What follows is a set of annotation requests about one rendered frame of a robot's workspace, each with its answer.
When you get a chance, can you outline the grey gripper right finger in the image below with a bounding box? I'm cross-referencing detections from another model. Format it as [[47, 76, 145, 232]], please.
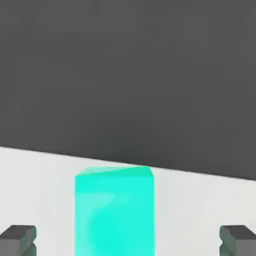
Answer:
[[219, 224, 256, 256]]

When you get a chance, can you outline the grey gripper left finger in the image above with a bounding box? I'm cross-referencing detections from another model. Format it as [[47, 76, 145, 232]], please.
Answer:
[[0, 224, 38, 256]]

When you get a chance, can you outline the small cyan cube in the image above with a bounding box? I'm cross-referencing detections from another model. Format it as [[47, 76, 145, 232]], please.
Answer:
[[74, 165, 156, 256]]

